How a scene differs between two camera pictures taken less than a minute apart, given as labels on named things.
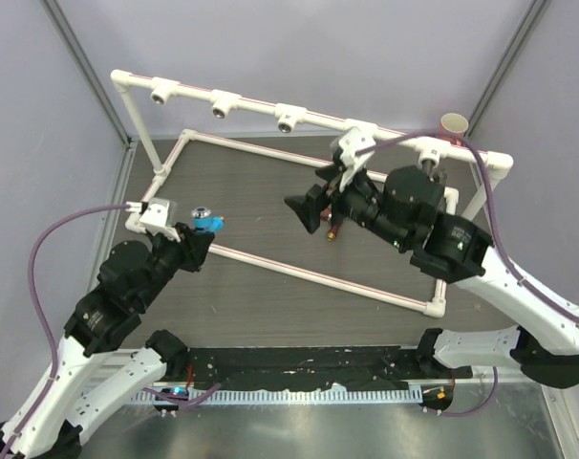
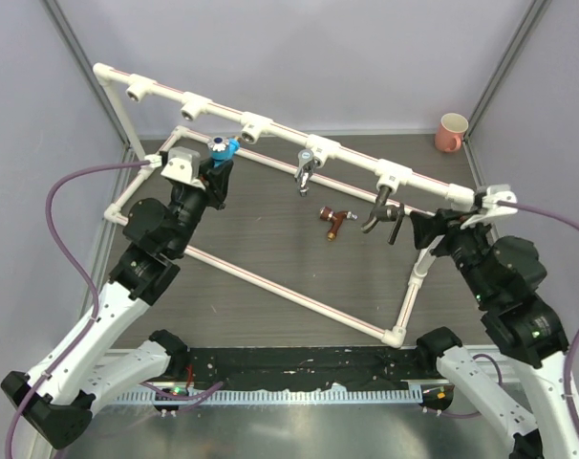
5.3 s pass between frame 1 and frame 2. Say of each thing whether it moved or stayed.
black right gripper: moved
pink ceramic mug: stayed
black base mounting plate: stayed
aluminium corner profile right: stayed
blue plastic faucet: moved
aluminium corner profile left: stayed
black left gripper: moved
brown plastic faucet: stayed
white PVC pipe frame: moved
